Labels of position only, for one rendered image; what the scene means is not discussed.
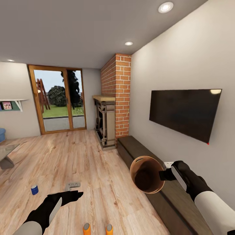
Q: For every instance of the countertop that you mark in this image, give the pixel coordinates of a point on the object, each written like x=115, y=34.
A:
x=104, y=98

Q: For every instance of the coffee table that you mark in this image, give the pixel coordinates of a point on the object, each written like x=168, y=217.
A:
x=5, y=161

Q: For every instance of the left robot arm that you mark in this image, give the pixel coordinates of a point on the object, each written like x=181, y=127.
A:
x=38, y=220

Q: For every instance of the cabinet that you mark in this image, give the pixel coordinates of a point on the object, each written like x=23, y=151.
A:
x=173, y=204

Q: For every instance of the trash can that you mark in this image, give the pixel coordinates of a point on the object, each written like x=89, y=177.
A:
x=144, y=172

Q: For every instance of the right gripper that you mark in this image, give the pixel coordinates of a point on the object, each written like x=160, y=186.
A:
x=164, y=175

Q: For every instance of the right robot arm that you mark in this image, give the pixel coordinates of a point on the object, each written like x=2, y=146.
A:
x=218, y=215

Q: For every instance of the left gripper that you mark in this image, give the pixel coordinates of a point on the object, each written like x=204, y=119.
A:
x=73, y=196

